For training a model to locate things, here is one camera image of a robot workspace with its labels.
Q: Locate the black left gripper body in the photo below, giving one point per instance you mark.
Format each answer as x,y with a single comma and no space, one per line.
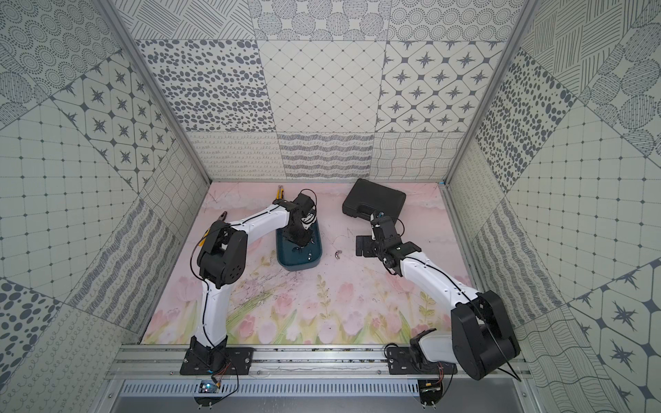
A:
300,236

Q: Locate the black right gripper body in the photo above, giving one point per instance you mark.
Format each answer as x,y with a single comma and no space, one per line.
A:
371,249

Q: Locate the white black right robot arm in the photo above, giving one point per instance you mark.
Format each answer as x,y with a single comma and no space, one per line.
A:
482,338

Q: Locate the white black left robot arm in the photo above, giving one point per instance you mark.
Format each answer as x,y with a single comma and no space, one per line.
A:
223,252

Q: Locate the teal plastic storage box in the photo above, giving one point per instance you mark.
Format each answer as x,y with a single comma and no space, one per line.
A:
294,258

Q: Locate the black plastic tool case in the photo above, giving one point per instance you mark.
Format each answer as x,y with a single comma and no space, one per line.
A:
367,199

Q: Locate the yellow black pliers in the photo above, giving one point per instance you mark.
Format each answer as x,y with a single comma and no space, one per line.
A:
221,218

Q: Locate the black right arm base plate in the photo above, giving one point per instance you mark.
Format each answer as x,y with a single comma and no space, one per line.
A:
403,360

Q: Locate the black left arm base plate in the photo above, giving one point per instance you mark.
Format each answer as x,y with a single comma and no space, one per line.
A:
201,359

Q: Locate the aluminium mounting rail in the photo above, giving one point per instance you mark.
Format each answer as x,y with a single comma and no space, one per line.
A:
325,362

